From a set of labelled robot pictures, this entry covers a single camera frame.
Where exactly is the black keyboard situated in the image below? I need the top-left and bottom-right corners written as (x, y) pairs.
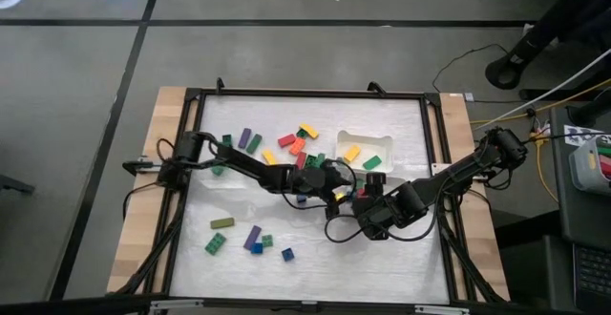
top-left (572, 242), bottom-right (611, 314)

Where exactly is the black floor object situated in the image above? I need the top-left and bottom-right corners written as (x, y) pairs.
top-left (0, 174), bottom-right (36, 197)

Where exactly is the black stand base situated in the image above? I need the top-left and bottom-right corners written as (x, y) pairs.
top-left (484, 0), bottom-right (611, 92)

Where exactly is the green long block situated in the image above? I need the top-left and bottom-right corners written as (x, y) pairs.
top-left (245, 133), bottom-right (263, 156)

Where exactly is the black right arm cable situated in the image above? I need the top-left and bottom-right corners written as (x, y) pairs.
top-left (323, 202), bottom-right (439, 244)

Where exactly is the orange eight-stud toy brick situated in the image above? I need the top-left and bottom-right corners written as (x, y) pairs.
top-left (288, 136), bottom-right (307, 157)

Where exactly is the printed white paper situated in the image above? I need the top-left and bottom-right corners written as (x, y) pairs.
top-left (562, 123), bottom-right (608, 147)

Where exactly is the black floor cable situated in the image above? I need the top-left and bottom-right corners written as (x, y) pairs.
top-left (432, 42), bottom-right (510, 95)

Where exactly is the yellow power cable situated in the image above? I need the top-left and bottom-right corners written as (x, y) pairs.
top-left (533, 137), bottom-right (560, 205)

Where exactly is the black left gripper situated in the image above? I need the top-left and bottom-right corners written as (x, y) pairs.
top-left (291, 160), bottom-right (355, 220)

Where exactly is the green eight-stud toy brick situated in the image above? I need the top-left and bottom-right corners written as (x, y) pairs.
top-left (204, 231), bottom-right (228, 257)

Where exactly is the dark grey desk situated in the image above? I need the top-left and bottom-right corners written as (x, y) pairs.
top-left (548, 106), bottom-right (611, 315)

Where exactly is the white table cover sheet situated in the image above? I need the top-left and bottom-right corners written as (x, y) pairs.
top-left (169, 94), bottom-right (453, 305)

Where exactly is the white cable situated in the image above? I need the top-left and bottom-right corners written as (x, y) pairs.
top-left (472, 47), bottom-right (611, 131)

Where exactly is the white frame bracket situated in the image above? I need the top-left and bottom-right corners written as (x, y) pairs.
top-left (413, 304), bottom-right (472, 315)
top-left (149, 298), bottom-right (206, 314)

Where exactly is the grey marker container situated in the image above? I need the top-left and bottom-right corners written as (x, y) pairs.
top-left (567, 135), bottom-right (611, 198)

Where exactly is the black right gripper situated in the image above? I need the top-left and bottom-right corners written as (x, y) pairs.
top-left (353, 193), bottom-right (411, 242)

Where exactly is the yellow long cable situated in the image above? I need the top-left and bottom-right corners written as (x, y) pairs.
top-left (470, 78), bottom-right (611, 126)

